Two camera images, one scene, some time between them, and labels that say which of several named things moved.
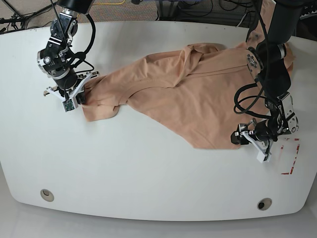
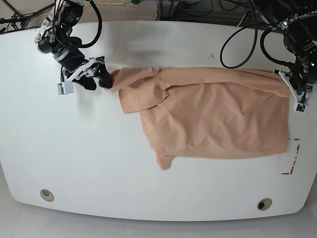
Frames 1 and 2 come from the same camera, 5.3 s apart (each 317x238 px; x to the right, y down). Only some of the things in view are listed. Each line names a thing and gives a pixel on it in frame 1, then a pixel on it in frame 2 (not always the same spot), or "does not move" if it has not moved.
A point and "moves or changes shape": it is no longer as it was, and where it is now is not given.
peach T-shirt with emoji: (191, 89) moves or changes shape
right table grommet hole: (264, 204) does not move
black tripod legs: (17, 18) does not move
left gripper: (68, 85) to (99, 71)
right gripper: (264, 130) to (303, 76)
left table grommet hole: (46, 195) does not move
